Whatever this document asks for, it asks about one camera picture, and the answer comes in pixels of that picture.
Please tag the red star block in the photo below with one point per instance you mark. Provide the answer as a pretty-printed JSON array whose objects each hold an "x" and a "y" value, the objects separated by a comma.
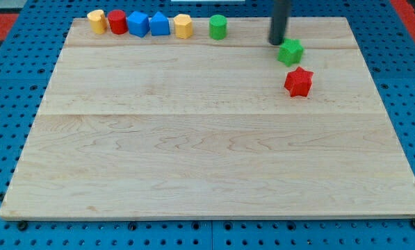
[{"x": 299, "y": 82}]

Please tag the green star block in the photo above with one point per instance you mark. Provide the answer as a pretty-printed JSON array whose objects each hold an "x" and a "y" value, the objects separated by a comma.
[{"x": 290, "y": 52}]

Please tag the light wooden board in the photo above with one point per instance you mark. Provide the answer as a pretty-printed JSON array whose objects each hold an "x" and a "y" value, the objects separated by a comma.
[{"x": 162, "y": 128}]

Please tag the green cylinder block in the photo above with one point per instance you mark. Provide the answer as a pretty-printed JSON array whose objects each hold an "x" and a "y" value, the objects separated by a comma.
[{"x": 218, "y": 27}]

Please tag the yellow hexagon block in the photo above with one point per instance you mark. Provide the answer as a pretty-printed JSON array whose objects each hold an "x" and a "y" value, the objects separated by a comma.
[{"x": 183, "y": 26}]

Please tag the blue pentagon block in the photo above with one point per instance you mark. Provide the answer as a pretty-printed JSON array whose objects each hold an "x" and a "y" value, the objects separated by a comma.
[{"x": 159, "y": 24}]

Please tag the blue cube block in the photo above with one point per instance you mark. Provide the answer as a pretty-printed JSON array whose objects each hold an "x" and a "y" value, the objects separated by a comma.
[{"x": 138, "y": 24}]

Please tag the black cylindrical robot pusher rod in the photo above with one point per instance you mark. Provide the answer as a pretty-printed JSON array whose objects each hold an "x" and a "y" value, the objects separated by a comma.
[{"x": 281, "y": 11}]

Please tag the red cylinder block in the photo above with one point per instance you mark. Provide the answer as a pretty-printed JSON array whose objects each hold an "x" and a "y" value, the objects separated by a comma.
[{"x": 118, "y": 22}]

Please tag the yellow heart block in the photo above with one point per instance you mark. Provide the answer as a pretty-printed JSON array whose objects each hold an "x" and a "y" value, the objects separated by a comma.
[{"x": 97, "y": 21}]

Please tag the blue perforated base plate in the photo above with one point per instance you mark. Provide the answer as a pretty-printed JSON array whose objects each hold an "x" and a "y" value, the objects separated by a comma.
[{"x": 36, "y": 31}]

